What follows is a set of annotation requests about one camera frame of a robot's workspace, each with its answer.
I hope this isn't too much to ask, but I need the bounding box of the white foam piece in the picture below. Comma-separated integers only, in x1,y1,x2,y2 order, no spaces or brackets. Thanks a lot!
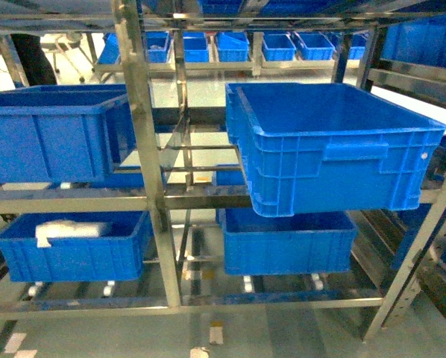
35,220,113,248

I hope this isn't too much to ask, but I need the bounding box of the stainless steel shelf rack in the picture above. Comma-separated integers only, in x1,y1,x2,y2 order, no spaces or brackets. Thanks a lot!
0,1,446,339

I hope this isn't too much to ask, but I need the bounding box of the blue crate lower shelf right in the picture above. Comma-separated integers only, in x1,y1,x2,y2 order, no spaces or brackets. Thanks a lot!
217,208,358,276

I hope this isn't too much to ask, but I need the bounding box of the blue crate on shelf right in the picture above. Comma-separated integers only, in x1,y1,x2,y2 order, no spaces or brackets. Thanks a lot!
225,83,446,217

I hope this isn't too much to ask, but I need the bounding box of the blue crate on shelf left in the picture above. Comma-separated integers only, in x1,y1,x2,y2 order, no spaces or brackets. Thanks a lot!
0,85,136,183

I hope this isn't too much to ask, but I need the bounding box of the blue crate on shelf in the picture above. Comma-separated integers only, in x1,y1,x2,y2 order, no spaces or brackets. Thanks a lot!
225,83,446,217
0,85,136,183

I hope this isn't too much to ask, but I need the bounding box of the blue crate lower shelf left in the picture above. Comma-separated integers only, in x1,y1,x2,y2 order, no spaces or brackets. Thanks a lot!
0,211,153,283

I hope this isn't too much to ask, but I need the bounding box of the blue crate shelf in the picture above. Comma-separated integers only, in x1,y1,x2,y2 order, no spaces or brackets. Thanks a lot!
0,211,153,283
217,208,358,276

